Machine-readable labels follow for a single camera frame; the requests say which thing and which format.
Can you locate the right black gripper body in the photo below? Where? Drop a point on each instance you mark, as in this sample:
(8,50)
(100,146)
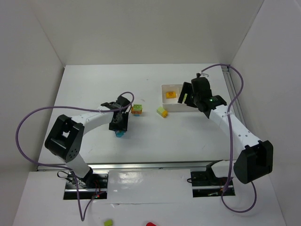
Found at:
(188,96)

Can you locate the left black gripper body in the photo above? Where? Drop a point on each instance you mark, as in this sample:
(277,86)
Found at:
(118,125)

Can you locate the teal rounded lego piece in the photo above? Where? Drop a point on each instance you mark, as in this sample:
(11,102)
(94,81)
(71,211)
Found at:
(119,133)

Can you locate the orange lego brick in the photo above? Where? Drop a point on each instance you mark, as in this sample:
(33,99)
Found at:
(170,95)

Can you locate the yellow green lego stack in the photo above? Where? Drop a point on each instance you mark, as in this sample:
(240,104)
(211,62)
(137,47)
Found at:
(162,112)

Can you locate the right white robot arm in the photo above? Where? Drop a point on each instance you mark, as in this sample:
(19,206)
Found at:
(255,157)

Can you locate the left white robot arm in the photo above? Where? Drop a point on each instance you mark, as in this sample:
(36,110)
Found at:
(65,137)

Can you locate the orange green lego stack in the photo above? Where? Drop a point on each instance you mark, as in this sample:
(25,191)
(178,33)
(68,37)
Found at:
(137,109)

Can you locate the white divided container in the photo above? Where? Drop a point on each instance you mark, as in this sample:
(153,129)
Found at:
(171,104)

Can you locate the lime green lego foreground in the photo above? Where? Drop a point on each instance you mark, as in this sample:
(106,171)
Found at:
(108,222)

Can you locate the red object foreground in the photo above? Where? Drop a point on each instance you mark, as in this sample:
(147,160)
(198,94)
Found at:
(150,224)

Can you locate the aluminium rail right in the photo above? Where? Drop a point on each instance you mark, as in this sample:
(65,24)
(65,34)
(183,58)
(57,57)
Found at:
(233,83)

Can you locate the aluminium rail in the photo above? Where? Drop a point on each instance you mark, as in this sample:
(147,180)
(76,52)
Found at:
(233,83)
(150,165)

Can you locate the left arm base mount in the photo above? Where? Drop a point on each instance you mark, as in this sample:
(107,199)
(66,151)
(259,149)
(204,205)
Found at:
(97,189)

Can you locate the aluminium rail front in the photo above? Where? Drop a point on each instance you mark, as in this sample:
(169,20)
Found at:
(150,165)

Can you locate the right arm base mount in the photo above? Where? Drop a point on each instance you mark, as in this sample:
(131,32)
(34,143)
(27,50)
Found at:
(203,186)

